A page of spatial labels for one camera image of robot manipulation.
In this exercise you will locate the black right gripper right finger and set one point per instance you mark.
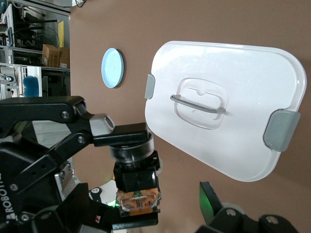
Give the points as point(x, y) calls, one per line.
point(211, 206)

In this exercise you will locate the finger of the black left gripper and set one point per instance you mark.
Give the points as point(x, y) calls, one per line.
point(136, 222)
point(121, 136)

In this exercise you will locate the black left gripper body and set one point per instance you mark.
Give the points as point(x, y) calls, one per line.
point(31, 191)

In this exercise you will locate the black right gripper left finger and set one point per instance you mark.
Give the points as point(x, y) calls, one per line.
point(73, 204)

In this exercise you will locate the orange push button switch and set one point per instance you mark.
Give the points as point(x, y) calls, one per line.
point(136, 174)

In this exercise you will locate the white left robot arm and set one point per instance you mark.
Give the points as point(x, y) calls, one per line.
point(107, 190)

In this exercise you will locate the light blue round plate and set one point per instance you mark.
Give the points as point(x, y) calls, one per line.
point(113, 68)

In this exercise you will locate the brown cardboard box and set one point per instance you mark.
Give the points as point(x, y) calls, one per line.
point(51, 55)
point(64, 58)

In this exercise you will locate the white storage box lid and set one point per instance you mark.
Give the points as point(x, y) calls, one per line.
point(230, 97)

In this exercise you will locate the metal storage shelf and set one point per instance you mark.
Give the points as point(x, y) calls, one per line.
point(26, 31)

